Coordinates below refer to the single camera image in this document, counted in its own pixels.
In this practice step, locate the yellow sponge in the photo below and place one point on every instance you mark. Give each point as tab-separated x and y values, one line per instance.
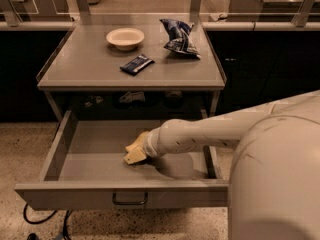
137	142

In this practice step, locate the open grey drawer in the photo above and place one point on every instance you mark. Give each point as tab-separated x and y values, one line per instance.
85	166

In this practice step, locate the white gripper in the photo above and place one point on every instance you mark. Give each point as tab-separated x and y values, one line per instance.
150	144

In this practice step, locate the dark blue snack bar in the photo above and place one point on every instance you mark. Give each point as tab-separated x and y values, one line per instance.
136	65

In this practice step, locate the black drawer handle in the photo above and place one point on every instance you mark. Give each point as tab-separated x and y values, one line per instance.
130	198

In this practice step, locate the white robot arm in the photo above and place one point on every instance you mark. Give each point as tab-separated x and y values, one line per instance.
274	180

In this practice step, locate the background grey table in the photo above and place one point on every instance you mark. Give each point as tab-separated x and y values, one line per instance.
263	10

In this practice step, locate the background left desk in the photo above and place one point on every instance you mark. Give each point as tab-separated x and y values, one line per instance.
36	10

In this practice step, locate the white bowl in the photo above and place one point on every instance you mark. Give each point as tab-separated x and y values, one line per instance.
125	39

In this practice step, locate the blue chip bag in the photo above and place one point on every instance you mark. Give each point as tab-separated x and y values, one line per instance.
179	37

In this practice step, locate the grey cabinet counter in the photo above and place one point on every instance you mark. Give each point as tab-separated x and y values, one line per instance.
88	62

